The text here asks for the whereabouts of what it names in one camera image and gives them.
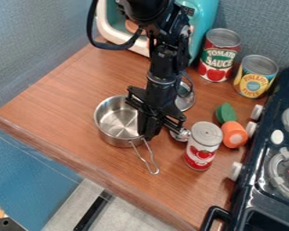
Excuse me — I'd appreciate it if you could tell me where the toy stove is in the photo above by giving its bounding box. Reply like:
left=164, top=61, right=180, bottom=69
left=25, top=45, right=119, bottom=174
left=199, top=65, right=289, bottom=231

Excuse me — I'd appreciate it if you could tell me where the orange toy carrot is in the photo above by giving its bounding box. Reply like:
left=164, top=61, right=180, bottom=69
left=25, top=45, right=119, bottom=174
left=213, top=101, right=251, bottom=150

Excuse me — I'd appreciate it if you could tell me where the large tomato sauce can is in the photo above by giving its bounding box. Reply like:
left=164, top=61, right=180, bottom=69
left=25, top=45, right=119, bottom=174
left=196, top=27, right=244, bottom=83

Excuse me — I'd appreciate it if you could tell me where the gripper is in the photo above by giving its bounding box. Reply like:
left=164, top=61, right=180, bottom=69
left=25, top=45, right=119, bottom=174
left=124, top=73, right=190, bottom=142

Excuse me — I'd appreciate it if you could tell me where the silver pot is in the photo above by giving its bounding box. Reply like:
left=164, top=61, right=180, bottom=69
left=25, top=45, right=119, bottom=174
left=92, top=94, right=162, bottom=176

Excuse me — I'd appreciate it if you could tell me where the black cable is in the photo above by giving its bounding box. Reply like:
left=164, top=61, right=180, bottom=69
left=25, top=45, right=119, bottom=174
left=85, top=0, right=145, bottom=51

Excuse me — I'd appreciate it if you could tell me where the small silver tool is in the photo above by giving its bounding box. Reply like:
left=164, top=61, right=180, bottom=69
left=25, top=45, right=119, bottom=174
left=167, top=127, right=192, bottom=143

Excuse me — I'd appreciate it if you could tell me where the yellow pineapple can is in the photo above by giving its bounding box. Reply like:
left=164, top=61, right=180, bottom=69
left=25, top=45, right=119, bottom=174
left=231, top=53, right=281, bottom=100

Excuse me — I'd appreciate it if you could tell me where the small tomato can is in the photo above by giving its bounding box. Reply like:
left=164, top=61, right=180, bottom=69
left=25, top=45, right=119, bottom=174
left=182, top=120, right=226, bottom=172

